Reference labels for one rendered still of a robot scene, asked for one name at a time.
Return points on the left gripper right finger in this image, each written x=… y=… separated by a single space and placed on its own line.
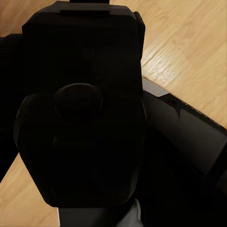
x=183 y=195

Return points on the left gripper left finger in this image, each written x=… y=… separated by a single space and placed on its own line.
x=8 y=151

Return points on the digital camera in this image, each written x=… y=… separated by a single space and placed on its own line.
x=71 y=86

